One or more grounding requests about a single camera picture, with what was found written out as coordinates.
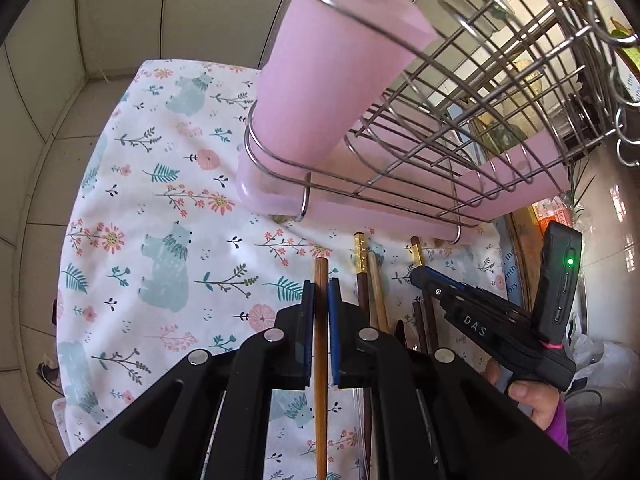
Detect pink drip tray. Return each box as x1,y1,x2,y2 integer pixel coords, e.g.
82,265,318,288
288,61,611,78
235,130,576,241

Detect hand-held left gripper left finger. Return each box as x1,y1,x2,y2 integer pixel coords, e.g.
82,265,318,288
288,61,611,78
56,280,317,480

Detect brown wooden chopstick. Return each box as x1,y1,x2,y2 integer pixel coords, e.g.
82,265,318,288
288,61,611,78
314,257,331,480

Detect pink utensil holder cup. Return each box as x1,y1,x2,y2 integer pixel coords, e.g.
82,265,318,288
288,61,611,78
255,0,443,161

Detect green leafy plant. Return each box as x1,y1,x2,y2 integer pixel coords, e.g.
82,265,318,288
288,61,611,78
562,189,585,223

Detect light wooden chopstick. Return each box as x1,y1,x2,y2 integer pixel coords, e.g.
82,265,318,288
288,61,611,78
367,251,391,333

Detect steel wire dish rack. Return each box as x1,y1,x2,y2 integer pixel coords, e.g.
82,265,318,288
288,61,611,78
244,0,640,247

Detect white plastic bag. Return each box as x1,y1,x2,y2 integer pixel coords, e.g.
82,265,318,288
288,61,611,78
565,315,640,396

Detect person's right hand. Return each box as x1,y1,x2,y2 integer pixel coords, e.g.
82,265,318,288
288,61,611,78
484,360,563,431

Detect red snack packet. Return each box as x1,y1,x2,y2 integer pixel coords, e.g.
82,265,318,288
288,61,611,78
531,200,571,231

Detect dark chopstick with gold tip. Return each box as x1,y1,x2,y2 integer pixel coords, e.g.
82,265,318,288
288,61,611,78
410,236,441,356
352,231,373,321

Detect white printed cardboard sheet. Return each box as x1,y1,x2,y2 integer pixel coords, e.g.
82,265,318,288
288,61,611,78
492,212,532,311

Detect floral bear print cloth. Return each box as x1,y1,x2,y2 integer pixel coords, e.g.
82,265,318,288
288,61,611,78
52,59,523,480

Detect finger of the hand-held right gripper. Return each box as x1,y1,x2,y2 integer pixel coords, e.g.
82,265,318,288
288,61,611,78
410,265,467,307
431,267,502,303

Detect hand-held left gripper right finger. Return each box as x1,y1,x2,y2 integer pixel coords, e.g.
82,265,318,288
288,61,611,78
327,277,583,480

